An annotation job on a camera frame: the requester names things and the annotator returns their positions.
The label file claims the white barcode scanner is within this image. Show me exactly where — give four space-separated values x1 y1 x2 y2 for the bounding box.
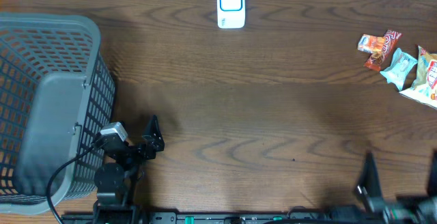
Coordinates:
216 0 246 29

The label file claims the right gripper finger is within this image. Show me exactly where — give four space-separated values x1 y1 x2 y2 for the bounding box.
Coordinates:
354 152 384 213
427 151 437 197

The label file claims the black left camera cable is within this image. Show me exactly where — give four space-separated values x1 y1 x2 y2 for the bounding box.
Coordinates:
46 143 103 224

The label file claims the yellow red noodle packet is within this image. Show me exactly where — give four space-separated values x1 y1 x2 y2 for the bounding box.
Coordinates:
400 46 437 109

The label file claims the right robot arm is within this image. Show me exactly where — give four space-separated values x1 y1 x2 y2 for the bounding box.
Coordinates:
329 152 436 223

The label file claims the small orange snack box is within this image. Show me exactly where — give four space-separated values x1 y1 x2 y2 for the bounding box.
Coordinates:
357 34 385 53

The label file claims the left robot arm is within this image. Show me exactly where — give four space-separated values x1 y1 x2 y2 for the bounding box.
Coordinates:
92 115 165 224

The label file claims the grey plastic shopping basket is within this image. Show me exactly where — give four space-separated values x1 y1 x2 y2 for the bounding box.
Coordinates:
1 12 115 215

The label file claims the mint white snack packet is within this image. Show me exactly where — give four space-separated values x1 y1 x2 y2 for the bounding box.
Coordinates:
380 48 417 91

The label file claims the red Top chocolate bar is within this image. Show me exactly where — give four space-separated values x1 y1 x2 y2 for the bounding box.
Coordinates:
364 29 403 72

